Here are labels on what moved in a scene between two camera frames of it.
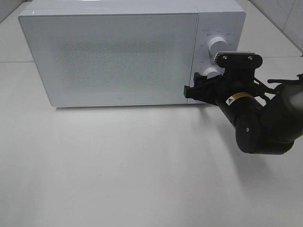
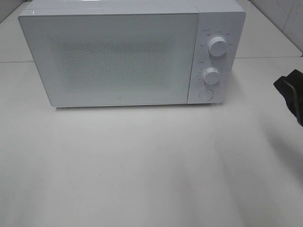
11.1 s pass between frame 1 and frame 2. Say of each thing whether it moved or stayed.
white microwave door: stayed
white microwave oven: stayed
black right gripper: moved
